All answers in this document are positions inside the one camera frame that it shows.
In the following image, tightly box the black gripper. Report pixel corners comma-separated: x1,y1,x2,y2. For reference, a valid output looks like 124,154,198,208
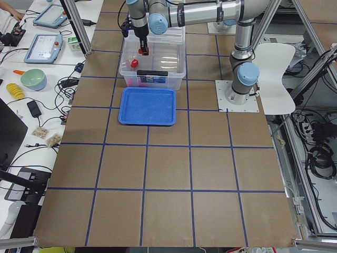
134,25,149,49

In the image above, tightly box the black box latch handle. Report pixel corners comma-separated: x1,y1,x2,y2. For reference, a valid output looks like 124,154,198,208
137,70,168,76

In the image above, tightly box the white plastic chair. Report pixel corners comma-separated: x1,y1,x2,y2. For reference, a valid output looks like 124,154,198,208
253,43,295,115

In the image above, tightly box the near teach pendant tablet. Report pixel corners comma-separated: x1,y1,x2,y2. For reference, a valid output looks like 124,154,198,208
24,34,63,64

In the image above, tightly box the teach pendant tablet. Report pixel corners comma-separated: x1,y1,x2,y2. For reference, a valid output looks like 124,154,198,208
24,34,63,64
33,4,67,28

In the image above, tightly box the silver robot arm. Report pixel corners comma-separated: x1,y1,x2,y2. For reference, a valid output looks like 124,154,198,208
121,0,269,105

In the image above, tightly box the aluminium frame post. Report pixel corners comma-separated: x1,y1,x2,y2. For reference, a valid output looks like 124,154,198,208
60,0,92,56

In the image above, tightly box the toy carrot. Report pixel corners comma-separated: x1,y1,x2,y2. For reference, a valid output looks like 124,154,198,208
13,70,25,75

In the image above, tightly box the red block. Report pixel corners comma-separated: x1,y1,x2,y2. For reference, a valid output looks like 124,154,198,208
130,59,139,68
138,48,149,55

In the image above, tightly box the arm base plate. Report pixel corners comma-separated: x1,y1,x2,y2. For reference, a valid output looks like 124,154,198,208
215,80,259,113
207,22,236,35

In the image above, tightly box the yellow toy corn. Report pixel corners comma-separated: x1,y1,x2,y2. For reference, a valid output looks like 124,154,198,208
6,83,25,100

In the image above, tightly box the clear plastic storage box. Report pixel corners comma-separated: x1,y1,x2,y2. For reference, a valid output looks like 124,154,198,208
119,31,186,91

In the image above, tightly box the blue plastic tray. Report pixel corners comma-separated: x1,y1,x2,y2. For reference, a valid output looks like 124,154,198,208
118,87,176,126

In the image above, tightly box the green bowl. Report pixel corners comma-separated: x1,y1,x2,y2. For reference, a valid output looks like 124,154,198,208
21,69,47,91

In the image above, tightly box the far teach pendant tablet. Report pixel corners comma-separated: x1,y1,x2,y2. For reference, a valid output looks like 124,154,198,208
33,4,67,28

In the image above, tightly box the green white carton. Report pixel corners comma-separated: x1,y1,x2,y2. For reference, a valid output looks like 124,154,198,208
67,37,82,52

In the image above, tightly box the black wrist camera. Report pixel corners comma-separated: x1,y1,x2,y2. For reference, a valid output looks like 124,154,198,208
121,18,133,38

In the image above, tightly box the clear plastic box lid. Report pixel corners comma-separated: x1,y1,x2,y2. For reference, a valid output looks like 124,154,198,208
126,25,185,44

